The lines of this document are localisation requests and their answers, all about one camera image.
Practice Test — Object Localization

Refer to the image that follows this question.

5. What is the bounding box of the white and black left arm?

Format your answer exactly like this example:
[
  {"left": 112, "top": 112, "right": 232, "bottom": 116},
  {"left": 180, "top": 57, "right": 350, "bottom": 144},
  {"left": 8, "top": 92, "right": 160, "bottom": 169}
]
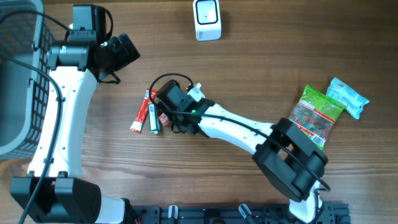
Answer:
[{"left": 10, "top": 4, "right": 140, "bottom": 223}]

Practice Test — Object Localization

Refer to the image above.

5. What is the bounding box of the green white box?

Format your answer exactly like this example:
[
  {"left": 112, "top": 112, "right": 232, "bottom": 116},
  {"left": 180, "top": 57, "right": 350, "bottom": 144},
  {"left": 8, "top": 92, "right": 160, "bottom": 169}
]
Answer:
[{"left": 147, "top": 103, "right": 161, "bottom": 134}]

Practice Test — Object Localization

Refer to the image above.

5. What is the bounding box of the red white box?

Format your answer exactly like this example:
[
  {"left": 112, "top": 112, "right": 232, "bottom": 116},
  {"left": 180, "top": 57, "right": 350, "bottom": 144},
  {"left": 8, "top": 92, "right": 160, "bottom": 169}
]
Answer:
[{"left": 130, "top": 88, "right": 157, "bottom": 134}]

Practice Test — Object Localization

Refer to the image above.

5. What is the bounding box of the green snack bag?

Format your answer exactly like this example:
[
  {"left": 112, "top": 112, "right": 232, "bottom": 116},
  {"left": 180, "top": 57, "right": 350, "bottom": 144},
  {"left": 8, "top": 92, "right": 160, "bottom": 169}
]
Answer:
[{"left": 289, "top": 85, "right": 346, "bottom": 151}]

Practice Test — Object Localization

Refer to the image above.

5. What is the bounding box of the white barcode scanner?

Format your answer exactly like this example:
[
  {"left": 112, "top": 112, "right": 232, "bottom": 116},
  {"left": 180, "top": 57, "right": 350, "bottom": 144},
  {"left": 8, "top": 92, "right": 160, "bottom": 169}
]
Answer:
[{"left": 192, "top": 0, "right": 222, "bottom": 41}]

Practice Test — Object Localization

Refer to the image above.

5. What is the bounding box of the orange tissue pack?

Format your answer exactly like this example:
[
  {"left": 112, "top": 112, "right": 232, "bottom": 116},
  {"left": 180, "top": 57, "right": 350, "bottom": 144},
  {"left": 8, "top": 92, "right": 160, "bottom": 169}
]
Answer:
[{"left": 158, "top": 113, "right": 170, "bottom": 127}]

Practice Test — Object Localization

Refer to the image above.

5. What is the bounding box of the dark grey plastic basket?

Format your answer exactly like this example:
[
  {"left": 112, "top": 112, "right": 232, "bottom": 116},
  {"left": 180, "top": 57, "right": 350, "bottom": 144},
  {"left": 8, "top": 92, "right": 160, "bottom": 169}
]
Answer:
[{"left": 1, "top": 0, "right": 55, "bottom": 159}]

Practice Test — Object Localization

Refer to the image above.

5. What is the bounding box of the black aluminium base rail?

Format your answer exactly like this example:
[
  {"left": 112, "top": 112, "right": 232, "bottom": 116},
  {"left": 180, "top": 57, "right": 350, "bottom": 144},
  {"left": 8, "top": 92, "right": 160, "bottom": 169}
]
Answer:
[{"left": 124, "top": 203, "right": 352, "bottom": 224}]

